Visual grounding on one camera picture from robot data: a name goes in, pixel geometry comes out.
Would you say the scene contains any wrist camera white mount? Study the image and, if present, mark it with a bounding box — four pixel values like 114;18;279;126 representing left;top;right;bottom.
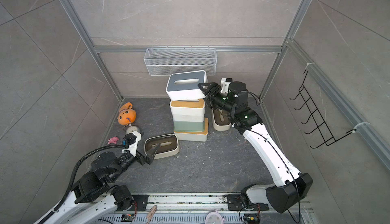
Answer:
220;77;233;96
122;131;141;158

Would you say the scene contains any wooden brush handle front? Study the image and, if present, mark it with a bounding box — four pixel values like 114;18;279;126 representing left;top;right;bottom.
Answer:
146;205;157;224

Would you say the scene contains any white wire mesh basket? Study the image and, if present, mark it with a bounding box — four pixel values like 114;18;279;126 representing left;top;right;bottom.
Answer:
144;48;217;76

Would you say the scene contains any green tissue box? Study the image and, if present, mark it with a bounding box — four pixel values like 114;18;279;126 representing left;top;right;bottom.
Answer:
173;120;205;132

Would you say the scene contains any pink round object front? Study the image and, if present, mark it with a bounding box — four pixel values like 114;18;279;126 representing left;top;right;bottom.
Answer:
205;211;224;224

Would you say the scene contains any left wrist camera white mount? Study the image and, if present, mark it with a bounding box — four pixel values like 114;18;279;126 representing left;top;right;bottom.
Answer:
122;131;141;158

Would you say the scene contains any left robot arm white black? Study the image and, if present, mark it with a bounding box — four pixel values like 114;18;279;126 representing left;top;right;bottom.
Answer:
37;138;160;224

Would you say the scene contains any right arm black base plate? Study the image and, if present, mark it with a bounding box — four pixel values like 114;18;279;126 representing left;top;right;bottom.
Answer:
223;194;269;211

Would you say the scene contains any cream box dark lid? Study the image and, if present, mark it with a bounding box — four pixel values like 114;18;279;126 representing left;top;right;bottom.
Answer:
144;134;180;160
212;109;231;131

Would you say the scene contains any black wire hook rack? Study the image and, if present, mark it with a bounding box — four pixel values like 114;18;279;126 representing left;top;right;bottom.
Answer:
289;69;357;149

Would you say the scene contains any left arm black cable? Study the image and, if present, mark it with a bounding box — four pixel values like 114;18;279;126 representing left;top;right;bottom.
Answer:
53;144;126;212

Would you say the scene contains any small pink toy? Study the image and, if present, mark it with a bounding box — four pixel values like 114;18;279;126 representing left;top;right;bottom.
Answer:
108;136;119;144

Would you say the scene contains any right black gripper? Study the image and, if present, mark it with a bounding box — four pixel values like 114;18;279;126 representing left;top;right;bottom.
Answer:
199;84;237;117

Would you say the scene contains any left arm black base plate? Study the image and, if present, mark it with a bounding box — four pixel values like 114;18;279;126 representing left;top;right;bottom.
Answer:
128;195;149;212

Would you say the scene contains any small circuit board front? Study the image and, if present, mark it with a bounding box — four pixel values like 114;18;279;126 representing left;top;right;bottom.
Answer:
120;214;136;223

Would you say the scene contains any orange plush toy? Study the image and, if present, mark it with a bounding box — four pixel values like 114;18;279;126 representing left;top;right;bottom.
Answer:
117;102;137;126

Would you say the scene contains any small bamboo lid tissue box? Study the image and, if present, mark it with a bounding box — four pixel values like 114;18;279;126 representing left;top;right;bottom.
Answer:
173;114;205;122

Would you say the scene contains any grey lid white tissue box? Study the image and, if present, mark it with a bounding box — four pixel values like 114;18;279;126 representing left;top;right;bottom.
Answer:
166;70;207;101

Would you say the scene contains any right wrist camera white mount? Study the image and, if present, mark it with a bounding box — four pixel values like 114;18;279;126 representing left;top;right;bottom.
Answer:
220;77;233;96

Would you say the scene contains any cream box dark lid back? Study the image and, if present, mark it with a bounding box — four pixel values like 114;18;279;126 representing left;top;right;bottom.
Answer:
212;109;231;131

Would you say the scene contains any large bamboo lid tissue box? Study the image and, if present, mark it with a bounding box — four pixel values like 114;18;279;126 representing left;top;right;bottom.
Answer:
174;117;209;142

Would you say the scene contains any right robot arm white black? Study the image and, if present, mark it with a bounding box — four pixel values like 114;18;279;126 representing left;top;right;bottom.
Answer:
198;81;313;213

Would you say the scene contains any small grey alarm clock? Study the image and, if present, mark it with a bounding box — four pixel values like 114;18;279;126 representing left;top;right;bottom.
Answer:
126;126;141;135

